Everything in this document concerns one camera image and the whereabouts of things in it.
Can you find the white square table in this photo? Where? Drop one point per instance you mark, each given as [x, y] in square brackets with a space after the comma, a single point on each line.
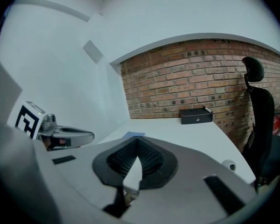
[177, 136]

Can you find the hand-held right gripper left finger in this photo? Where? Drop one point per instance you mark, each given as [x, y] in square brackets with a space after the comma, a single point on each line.
[88, 171]

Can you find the white marker pen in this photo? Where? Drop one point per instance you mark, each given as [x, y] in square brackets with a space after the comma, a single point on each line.
[208, 109]

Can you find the black metal box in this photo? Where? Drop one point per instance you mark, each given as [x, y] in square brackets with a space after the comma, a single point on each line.
[196, 118]

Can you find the grey wall panel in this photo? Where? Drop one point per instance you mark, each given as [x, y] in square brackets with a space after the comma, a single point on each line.
[92, 51]

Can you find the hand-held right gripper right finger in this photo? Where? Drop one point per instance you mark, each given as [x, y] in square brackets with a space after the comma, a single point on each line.
[189, 171]

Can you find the black office chair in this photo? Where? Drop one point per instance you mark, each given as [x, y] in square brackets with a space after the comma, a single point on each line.
[263, 125]

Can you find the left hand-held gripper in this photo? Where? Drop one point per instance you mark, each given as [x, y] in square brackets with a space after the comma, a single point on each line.
[28, 120]

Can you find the blue notebook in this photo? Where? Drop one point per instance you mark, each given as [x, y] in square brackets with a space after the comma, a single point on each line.
[135, 134]

